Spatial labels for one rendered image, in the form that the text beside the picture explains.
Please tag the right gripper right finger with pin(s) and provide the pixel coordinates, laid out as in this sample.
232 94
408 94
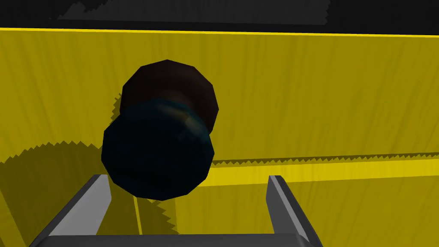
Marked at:
287 213

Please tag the black round knob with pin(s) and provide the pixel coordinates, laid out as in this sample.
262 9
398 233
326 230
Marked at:
161 137

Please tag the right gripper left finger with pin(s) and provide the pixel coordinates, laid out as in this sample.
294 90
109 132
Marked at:
82 212

